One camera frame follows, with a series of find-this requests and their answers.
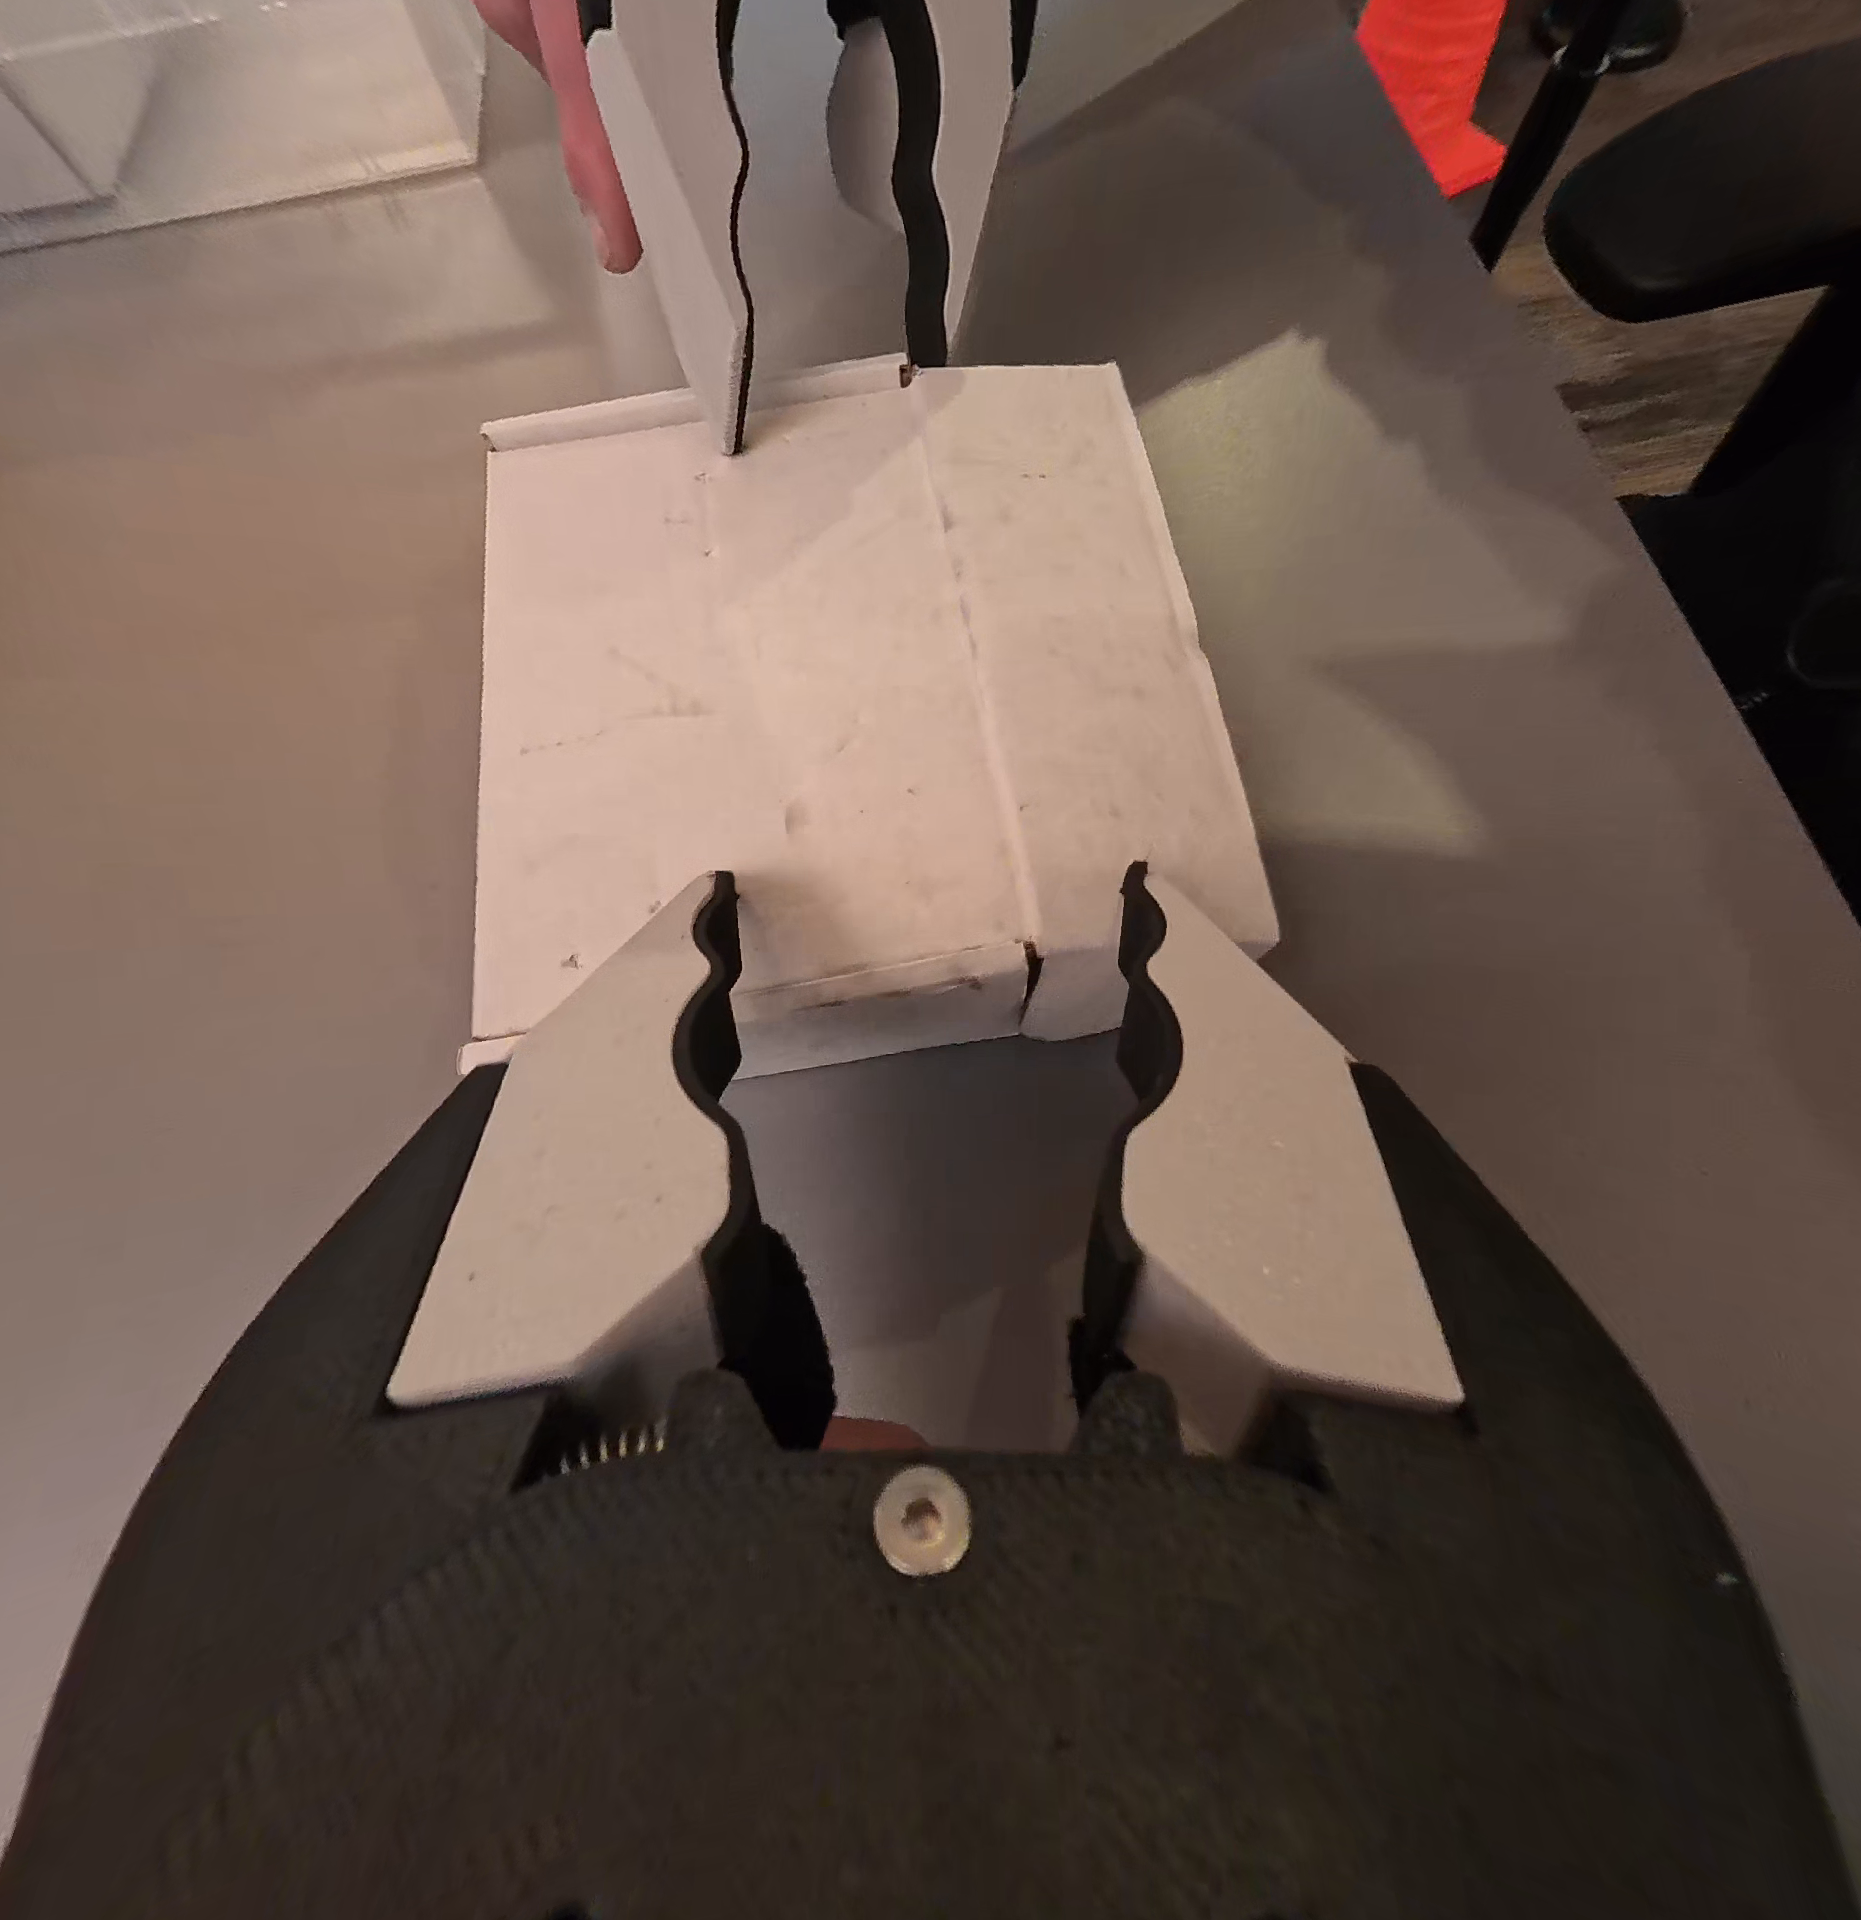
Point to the black office chair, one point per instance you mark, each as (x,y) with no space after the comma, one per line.
(1711,195)

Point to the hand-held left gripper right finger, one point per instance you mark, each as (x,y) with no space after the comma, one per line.
(1276,1200)

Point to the clear plastic storage bin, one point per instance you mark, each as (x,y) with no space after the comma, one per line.
(195,105)

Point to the white cardboard box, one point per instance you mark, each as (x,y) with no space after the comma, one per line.
(870,675)

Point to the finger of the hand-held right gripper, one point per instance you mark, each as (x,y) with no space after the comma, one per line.
(676,180)
(980,105)

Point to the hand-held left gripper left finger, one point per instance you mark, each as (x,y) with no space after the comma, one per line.
(569,1200)

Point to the orange cone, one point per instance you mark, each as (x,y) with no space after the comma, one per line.
(1433,91)

